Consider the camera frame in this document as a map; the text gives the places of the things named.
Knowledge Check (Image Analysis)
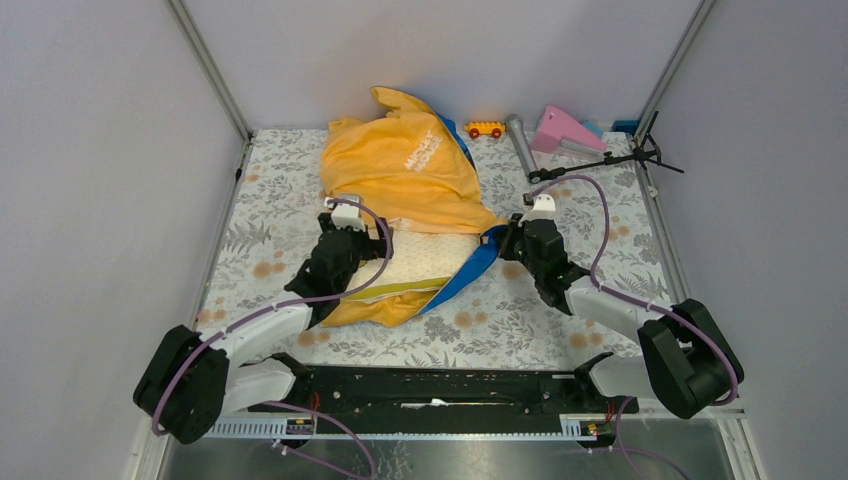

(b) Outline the yellow toy car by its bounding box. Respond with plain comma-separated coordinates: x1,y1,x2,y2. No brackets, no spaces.
464,121,506,139

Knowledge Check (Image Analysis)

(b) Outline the orange Mickey Mouse pillowcase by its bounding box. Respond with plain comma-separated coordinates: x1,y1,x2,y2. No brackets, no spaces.
320,87,504,327

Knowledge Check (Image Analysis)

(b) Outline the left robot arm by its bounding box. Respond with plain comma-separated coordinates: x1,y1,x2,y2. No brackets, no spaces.
132,213,393,444

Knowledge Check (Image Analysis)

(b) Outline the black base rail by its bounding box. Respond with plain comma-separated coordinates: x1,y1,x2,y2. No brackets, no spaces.
248,364,639,437

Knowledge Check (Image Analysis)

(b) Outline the light blue block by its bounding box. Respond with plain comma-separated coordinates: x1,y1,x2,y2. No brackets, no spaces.
581,120,604,138

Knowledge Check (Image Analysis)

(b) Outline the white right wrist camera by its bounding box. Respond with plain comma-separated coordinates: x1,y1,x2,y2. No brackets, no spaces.
523,193,556,215

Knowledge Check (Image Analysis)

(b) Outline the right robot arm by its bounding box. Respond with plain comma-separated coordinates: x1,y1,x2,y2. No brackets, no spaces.
494,217,745,419

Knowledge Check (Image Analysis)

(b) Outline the floral table cloth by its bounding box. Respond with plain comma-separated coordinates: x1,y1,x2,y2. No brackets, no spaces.
198,129,668,370

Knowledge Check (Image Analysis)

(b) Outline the cream textured pillow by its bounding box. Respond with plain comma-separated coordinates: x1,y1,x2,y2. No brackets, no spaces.
345,231,480,303

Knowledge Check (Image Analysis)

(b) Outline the black mini tripod stand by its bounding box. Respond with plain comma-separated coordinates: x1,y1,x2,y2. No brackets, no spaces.
528,110,684,185

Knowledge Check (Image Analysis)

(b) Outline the grey microphone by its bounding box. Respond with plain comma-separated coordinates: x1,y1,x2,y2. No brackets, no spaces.
505,114,539,184

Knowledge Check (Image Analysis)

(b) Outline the pink wedge block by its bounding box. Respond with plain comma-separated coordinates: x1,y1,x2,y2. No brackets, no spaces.
530,105,607,156

